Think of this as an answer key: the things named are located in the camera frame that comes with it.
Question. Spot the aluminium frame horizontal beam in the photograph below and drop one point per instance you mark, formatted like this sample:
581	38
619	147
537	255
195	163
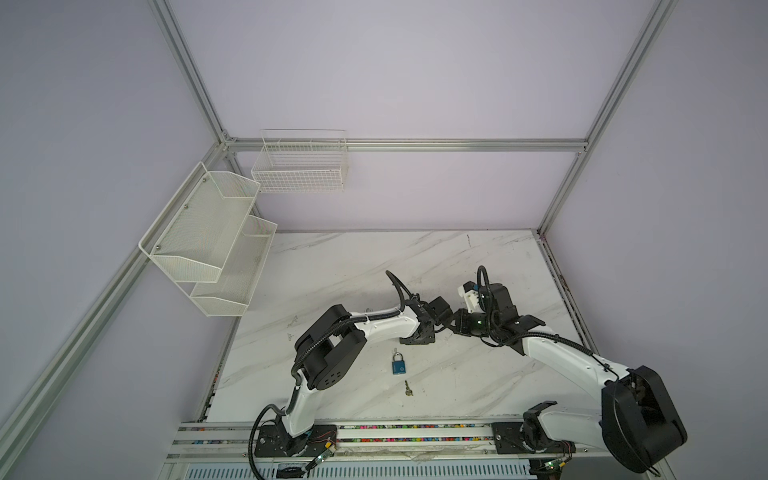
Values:
417	145

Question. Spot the upper white mesh shelf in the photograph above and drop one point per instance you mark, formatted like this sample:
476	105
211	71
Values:
192	239

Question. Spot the lower white mesh shelf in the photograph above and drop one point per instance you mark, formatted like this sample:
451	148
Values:
231	295

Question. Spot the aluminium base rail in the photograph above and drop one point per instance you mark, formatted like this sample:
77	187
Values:
418	449

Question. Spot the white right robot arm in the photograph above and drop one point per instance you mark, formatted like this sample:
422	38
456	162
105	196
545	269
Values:
633	416

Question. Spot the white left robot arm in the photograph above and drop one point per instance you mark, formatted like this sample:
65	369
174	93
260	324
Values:
327	351

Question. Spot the white mesh shelf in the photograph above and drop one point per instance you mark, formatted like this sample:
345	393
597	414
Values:
231	295
192	239

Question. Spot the white wire basket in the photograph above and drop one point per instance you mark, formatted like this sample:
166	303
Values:
301	161

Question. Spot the aluminium frame corner post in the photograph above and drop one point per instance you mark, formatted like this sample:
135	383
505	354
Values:
650	31

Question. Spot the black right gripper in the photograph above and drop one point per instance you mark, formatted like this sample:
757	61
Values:
460	326

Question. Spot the large blue padlock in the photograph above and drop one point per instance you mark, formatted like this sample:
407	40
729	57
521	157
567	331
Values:
398	364

